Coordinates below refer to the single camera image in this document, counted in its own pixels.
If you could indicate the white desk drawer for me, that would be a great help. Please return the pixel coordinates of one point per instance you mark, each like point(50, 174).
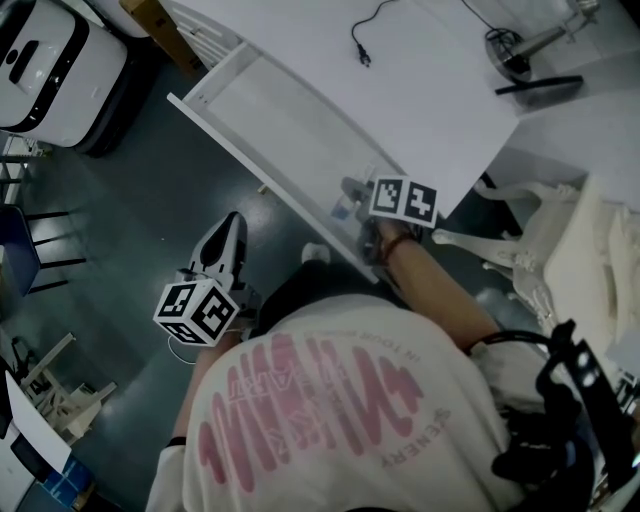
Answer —
point(280, 125)

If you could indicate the person's right forearm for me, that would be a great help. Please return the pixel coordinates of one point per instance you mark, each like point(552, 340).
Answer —
point(440, 295)

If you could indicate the white pink-print T-shirt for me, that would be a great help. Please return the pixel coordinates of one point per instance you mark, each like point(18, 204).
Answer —
point(340, 415)

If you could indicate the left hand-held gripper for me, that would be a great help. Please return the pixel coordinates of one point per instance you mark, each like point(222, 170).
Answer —
point(200, 315)

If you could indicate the blue plastic crate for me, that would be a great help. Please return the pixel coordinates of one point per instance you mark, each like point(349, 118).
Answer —
point(67, 485)

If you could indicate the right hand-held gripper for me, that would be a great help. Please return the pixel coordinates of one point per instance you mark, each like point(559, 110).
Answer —
point(405, 202)

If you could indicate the black backpack harness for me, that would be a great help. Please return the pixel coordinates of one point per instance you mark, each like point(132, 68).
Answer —
point(565, 425)

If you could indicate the blue chair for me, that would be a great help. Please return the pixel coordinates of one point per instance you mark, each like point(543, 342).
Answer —
point(17, 250)

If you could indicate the brown cardboard box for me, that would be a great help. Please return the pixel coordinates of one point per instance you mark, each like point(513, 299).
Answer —
point(165, 35)

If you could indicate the person's black trousers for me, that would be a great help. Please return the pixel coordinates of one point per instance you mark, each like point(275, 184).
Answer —
point(310, 285)

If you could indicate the silver desk lamp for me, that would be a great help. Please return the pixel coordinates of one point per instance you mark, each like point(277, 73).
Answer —
point(515, 50)

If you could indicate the white table with metal legs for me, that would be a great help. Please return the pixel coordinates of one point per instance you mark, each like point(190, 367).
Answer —
point(40, 420)

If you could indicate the white black device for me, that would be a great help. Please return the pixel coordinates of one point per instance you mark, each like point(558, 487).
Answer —
point(20, 475)

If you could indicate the large white black robot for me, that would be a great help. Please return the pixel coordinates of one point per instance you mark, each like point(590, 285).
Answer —
point(50, 75)

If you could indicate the white desk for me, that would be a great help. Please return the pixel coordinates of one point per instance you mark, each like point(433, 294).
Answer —
point(425, 100)

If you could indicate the person's left forearm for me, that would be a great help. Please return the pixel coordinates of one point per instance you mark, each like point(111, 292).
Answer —
point(205, 385)

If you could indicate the white black shoe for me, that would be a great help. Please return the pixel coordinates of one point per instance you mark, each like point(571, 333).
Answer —
point(316, 254)

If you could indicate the cream ornate vanity table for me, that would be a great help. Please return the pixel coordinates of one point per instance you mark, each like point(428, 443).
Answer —
point(590, 260)

